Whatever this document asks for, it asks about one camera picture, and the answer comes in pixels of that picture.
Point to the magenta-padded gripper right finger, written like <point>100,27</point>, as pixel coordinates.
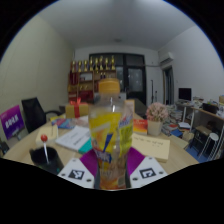
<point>146,172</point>

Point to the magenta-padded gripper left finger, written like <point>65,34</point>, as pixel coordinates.
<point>75,173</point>

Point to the orange-capped yellow-label drink bottle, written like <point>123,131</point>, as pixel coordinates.
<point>110,140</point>

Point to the black dotted mug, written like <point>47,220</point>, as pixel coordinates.
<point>53,163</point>

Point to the yellow paper envelope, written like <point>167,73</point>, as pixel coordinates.
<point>151,146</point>

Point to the teal book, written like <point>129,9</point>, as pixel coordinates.
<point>86,146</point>

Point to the white open book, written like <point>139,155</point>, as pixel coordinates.
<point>73,137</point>

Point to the orange book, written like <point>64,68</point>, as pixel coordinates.
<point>140,126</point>

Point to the red lollipop on white stick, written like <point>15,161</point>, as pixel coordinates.
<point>44,137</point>

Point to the pale yellow paper pad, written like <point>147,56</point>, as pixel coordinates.
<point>46,131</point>

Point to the pink flowers in white pot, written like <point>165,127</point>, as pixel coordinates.
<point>156,115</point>

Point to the stack of books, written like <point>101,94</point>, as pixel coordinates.
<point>175,116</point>

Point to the yellow gift box, red ribbon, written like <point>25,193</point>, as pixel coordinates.
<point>76,110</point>

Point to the tall standing card box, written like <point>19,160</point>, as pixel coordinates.
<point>130,106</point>

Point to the black office chair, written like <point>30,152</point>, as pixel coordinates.
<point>33,115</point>

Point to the white round stool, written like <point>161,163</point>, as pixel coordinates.
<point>210,138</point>

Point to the black tripod stand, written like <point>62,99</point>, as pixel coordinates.
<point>153,93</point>

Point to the purple sign board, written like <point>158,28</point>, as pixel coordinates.
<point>11,122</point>

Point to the cluttered wooden side desk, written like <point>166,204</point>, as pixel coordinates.
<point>206,116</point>

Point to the black computer monitor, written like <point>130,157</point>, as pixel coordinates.
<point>185,94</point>

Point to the wooden shelf unit with trophies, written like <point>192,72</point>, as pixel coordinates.
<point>83,83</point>

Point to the black framed glass door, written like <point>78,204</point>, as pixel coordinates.
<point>135,80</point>

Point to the white wall air conditioner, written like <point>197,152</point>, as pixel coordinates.
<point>166,58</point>

